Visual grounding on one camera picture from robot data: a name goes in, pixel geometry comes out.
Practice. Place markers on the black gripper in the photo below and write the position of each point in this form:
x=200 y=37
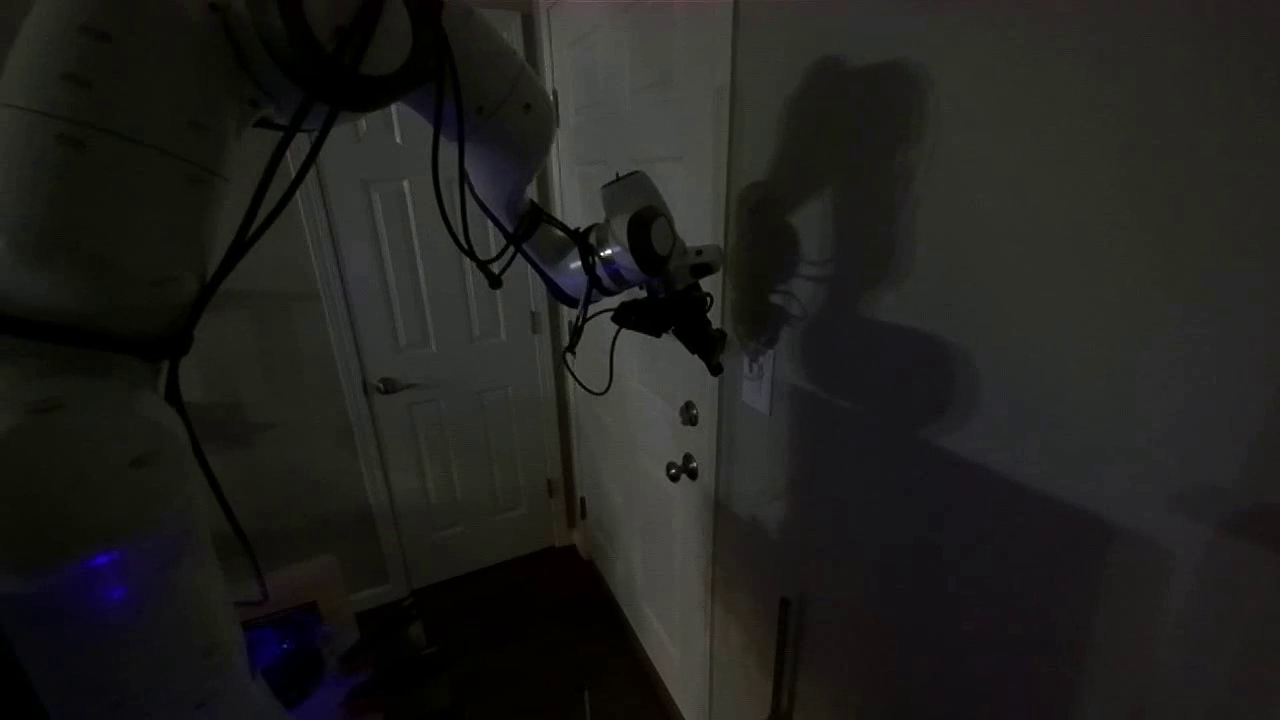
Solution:
x=664 y=304

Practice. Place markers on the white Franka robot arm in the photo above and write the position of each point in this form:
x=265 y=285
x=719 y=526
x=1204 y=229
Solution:
x=133 y=332

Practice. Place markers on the silver deadbolt lock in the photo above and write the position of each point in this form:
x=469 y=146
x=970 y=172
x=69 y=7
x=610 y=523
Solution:
x=691 y=412

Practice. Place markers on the white panel door with knob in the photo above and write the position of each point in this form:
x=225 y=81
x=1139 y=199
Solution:
x=653 y=402

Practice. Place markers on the white panel door with lever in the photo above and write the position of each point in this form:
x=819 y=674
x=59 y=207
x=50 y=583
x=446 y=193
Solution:
x=443 y=332

